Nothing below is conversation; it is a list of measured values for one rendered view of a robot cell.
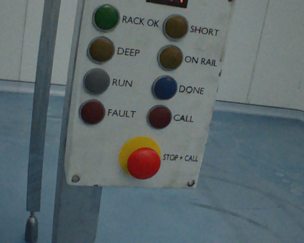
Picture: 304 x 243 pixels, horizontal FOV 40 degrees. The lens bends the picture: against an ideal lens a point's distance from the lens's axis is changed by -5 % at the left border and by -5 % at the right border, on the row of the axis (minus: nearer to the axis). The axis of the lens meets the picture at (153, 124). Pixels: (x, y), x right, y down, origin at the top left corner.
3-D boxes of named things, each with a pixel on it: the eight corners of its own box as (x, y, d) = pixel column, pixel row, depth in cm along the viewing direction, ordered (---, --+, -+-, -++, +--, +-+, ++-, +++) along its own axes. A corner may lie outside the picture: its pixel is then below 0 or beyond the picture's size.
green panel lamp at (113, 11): (117, 32, 46) (121, 7, 45) (92, 29, 45) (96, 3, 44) (116, 30, 47) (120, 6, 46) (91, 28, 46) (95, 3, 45)
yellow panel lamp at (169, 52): (180, 72, 50) (185, 48, 49) (158, 69, 49) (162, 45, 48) (178, 70, 50) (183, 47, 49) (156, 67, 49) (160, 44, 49)
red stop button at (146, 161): (159, 182, 51) (165, 151, 50) (126, 181, 50) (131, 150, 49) (149, 166, 56) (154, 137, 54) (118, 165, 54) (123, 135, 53)
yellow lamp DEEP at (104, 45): (112, 64, 47) (116, 39, 46) (87, 62, 46) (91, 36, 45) (111, 62, 48) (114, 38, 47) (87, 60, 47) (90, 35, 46)
